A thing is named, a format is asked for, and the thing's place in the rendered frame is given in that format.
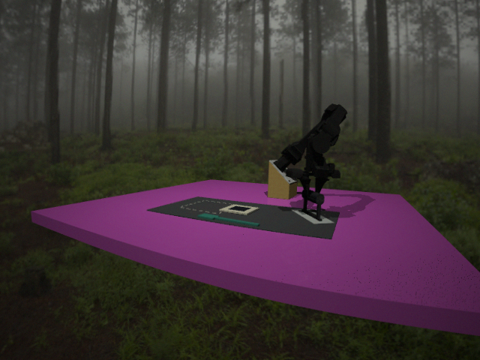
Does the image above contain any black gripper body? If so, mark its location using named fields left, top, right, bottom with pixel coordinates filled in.
left=286, top=153, right=341, bottom=179

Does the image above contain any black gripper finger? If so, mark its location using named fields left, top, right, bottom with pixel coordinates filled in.
left=297, top=178, right=311, bottom=199
left=315, top=178, right=329, bottom=194

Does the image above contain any beige square tile with dark centre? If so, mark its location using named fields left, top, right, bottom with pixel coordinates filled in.
left=219, top=205, right=260, bottom=215

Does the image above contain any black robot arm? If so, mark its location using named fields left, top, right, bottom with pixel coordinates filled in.
left=274, top=104, right=348, bottom=178

